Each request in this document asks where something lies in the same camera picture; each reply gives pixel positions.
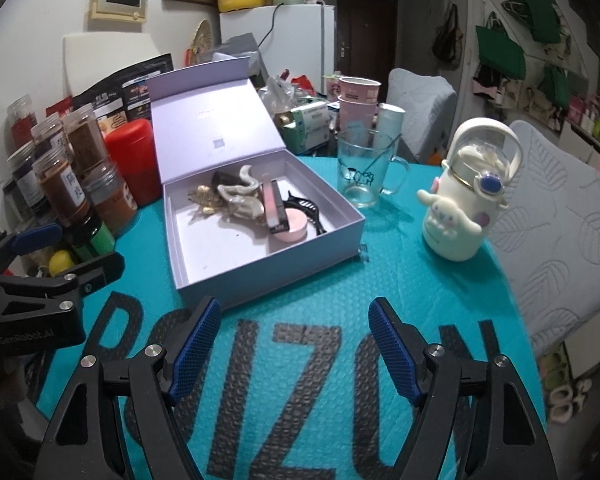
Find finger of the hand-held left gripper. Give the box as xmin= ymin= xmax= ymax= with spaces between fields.
xmin=0 ymin=224 xmax=63 ymax=281
xmin=0 ymin=251 xmax=126 ymax=311

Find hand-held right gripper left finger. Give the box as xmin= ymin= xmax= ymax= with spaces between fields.
xmin=37 ymin=295 xmax=223 ymax=480

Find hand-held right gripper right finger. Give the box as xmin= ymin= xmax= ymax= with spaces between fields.
xmin=367 ymin=296 xmax=551 ymax=480

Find lavender gift box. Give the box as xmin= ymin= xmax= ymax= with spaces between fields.
xmin=146 ymin=56 xmax=367 ymax=310

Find gold pearl hair clip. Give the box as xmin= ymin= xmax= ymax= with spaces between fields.
xmin=187 ymin=185 xmax=226 ymax=221

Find large beige hair claw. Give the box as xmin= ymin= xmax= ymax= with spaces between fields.
xmin=215 ymin=162 xmax=266 ymax=223

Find round pink compact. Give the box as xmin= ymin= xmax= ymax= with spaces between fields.
xmin=272 ymin=209 xmax=311 ymax=245

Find pink and black cosmetic box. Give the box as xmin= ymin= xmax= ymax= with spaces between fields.
xmin=261 ymin=172 xmax=290 ymax=236

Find black hair claw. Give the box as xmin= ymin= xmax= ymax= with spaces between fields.
xmin=285 ymin=191 xmax=328 ymax=237

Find yellow round object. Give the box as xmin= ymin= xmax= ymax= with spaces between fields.
xmin=49 ymin=250 xmax=76 ymax=277

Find group of spice jars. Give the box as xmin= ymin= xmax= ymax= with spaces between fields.
xmin=2 ymin=94 xmax=140 ymax=266

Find teal bubble mat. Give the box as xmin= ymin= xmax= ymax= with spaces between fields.
xmin=35 ymin=155 xmax=548 ymax=480

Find red canister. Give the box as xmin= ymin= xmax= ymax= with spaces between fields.
xmin=104 ymin=119 xmax=162 ymax=207

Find white cartoon water bottle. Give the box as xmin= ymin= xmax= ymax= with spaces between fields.
xmin=416 ymin=118 xmax=523 ymax=263

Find glass mug with cartoon print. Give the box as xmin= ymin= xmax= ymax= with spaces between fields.
xmin=336 ymin=127 xmax=411 ymax=209

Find black snack packets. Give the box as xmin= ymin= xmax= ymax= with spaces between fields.
xmin=72 ymin=52 xmax=175 ymax=126

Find row of slippers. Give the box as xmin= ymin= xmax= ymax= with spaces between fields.
xmin=537 ymin=342 xmax=593 ymax=423

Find metal stirrer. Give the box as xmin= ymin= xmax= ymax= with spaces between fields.
xmin=367 ymin=132 xmax=403 ymax=173

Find grey leaf-pattern chair cover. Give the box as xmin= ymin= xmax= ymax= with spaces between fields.
xmin=485 ymin=120 xmax=600 ymax=366

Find light blue tumbler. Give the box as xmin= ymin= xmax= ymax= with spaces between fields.
xmin=375 ymin=102 xmax=406 ymax=148

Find green and white carton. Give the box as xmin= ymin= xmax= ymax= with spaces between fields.
xmin=289 ymin=101 xmax=331 ymax=153

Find chair with grey leaf cover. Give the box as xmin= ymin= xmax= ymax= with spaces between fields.
xmin=386 ymin=67 xmax=458 ymax=163

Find clear plastic bag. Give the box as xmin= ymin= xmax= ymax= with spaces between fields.
xmin=259 ymin=72 xmax=311 ymax=116

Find round woven fan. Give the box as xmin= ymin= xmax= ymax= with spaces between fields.
xmin=187 ymin=19 xmax=220 ymax=66

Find grey plastic bag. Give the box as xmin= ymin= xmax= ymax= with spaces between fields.
xmin=207 ymin=32 xmax=271 ymax=81

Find white fridge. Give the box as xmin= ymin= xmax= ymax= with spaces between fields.
xmin=219 ymin=4 xmax=337 ymax=96

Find row of bottles and boxes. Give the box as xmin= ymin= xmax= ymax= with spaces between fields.
xmin=565 ymin=90 xmax=600 ymax=161

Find green tote bag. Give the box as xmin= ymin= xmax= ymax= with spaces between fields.
xmin=517 ymin=0 xmax=563 ymax=43
xmin=537 ymin=62 xmax=571 ymax=111
xmin=475 ymin=12 xmax=526 ymax=81

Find black hanging bag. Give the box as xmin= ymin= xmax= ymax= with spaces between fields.
xmin=431 ymin=2 xmax=463 ymax=68

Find brown door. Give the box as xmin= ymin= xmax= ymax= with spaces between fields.
xmin=336 ymin=0 xmax=398 ymax=81

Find black power cable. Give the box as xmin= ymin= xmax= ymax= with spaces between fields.
xmin=257 ymin=2 xmax=286 ymax=51

